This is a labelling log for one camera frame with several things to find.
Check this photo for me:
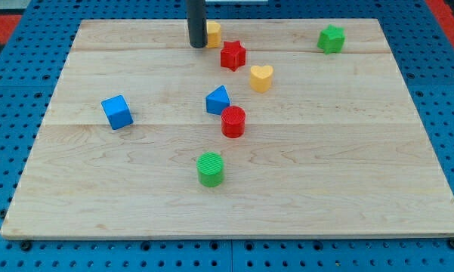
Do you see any blue triangle block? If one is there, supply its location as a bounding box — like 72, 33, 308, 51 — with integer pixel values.
205, 85, 230, 115

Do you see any red cylinder block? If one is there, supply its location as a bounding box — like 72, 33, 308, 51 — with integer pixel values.
221, 106, 246, 138

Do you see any green cylinder block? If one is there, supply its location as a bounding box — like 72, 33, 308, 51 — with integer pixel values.
196, 152, 224, 187

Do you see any yellow heart block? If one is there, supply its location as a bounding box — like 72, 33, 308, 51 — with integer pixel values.
249, 65, 274, 93

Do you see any wooden board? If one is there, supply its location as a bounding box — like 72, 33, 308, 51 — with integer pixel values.
1, 19, 454, 240

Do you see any red star block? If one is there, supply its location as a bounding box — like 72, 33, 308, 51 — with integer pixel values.
220, 40, 246, 72

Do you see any yellow block behind rod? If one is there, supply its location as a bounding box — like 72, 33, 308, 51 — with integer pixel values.
206, 21, 222, 48

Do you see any blue cube block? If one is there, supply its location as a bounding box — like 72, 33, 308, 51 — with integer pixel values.
101, 95, 134, 130

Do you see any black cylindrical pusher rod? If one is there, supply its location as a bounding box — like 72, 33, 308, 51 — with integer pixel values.
185, 0, 208, 48

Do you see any green star block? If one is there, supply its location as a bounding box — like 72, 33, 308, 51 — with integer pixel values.
317, 24, 345, 54

